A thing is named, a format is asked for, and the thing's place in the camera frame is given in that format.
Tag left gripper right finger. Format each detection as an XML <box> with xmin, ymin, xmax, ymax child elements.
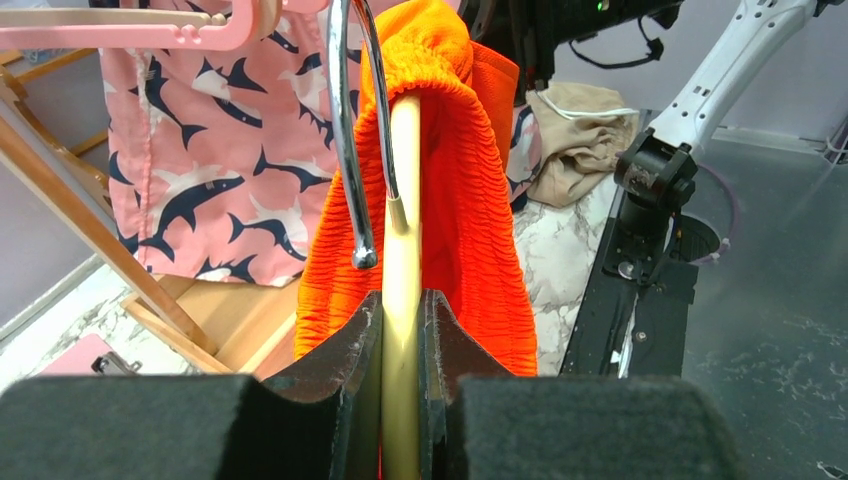
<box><xmin>418</xmin><ymin>289</ymin><xmax>746</xmax><ymax>479</ymax></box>

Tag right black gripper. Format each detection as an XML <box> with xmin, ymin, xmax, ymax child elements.
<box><xmin>458</xmin><ymin>0</ymin><xmax>681</xmax><ymax>100</ymax></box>

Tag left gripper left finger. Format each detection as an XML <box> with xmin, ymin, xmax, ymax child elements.
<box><xmin>1</xmin><ymin>292</ymin><xmax>383</xmax><ymax>479</ymax></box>

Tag yellow hanger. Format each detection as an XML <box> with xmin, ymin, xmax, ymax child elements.
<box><xmin>326</xmin><ymin>0</ymin><xmax>425</xmax><ymax>480</ymax></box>

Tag orange shorts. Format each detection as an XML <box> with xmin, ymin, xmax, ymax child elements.
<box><xmin>294</xmin><ymin>1</ymin><xmax>537</xmax><ymax>376</ymax></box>

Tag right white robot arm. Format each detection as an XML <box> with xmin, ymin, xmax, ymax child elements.
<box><xmin>458</xmin><ymin>1</ymin><xmax>829</xmax><ymax>215</ymax></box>

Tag pink shark print shorts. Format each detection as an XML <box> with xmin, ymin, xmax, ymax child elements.
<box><xmin>100</xmin><ymin>10</ymin><xmax>338</xmax><ymax>287</ymax></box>

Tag pink hanger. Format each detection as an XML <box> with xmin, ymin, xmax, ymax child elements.
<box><xmin>0</xmin><ymin>0</ymin><xmax>333</xmax><ymax>53</ymax></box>

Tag cream hanger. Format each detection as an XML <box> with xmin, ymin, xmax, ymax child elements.
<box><xmin>0</xmin><ymin>0</ymin><xmax>286</xmax><ymax>41</ymax></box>

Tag beige garment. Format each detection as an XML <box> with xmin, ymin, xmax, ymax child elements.
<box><xmin>527</xmin><ymin>82</ymin><xmax>640</xmax><ymax>208</ymax></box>

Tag wooden clothes rack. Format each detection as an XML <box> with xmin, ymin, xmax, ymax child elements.
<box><xmin>1</xmin><ymin>69</ymin><xmax>298</xmax><ymax>379</ymax></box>

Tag pink clipboard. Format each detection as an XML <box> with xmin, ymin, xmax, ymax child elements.
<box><xmin>40</xmin><ymin>334</ymin><xmax>142</xmax><ymax>376</ymax></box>

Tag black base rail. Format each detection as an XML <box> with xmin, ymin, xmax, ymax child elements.
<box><xmin>559</xmin><ymin>194</ymin><xmax>698</xmax><ymax>379</ymax></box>

